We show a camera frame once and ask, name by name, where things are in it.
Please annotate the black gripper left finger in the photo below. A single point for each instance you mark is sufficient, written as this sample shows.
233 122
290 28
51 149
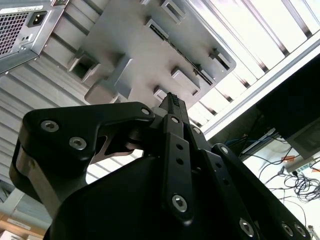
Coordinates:
62 125

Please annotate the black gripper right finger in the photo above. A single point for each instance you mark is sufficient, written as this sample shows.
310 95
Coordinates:
250 186

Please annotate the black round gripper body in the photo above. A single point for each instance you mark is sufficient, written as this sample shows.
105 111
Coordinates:
112 205

